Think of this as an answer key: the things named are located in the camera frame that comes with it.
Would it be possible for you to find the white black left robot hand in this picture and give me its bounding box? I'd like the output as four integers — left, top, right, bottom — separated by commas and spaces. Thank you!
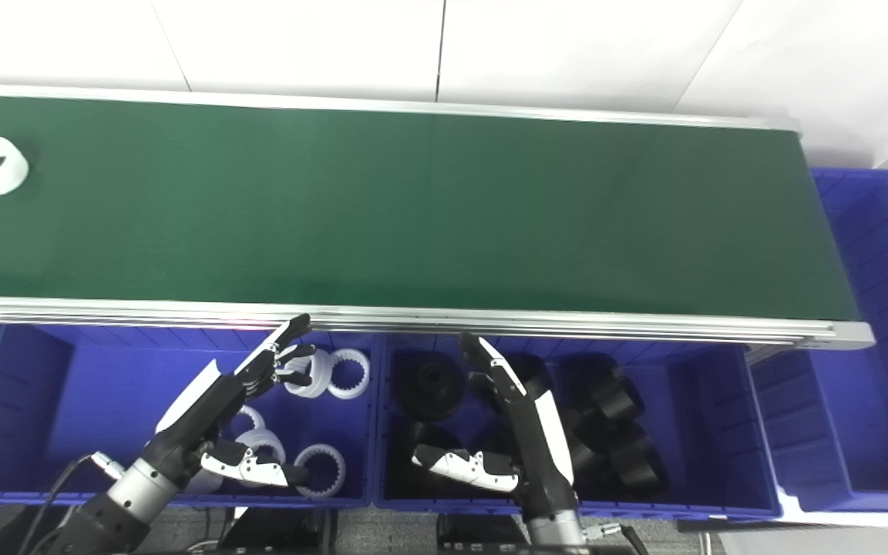
153, 314, 316, 489

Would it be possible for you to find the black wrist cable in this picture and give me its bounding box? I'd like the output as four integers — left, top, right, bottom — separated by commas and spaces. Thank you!
581, 522, 650, 555
18, 452, 127, 555

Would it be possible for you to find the blue bin with black parts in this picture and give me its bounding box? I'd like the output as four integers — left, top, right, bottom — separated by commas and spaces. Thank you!
375, 333, 785, 522

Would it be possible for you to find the green conveyor belt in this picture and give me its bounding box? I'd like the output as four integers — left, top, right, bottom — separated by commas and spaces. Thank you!
0, 94, 861, 321

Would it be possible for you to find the empty blue plastic bin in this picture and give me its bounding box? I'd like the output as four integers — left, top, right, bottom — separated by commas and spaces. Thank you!
751, 168, 888, 514

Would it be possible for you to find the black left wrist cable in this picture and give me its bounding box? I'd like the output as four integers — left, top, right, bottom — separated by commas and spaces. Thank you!
18, 452, 127, 555

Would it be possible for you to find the black equipment box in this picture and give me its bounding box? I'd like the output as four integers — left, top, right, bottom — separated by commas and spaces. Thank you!
435, 513, 531, 555
217, 507, 338, 555

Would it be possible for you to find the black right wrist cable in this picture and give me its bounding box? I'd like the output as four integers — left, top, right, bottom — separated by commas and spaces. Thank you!
581, 522, 650, 555

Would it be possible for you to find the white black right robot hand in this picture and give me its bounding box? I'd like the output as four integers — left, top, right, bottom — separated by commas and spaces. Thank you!
412, 332, 578, 520

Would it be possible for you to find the blue bin with white rings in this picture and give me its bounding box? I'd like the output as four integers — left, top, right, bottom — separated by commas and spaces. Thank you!
0, 324, 381, 510

